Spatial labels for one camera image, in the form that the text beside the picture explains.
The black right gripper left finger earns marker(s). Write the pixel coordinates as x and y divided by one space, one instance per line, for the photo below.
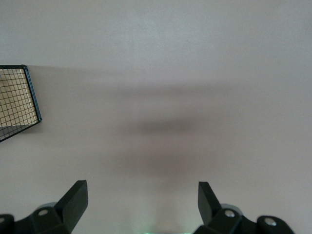
73 204

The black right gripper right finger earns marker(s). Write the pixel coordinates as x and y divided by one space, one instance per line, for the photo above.
207 207

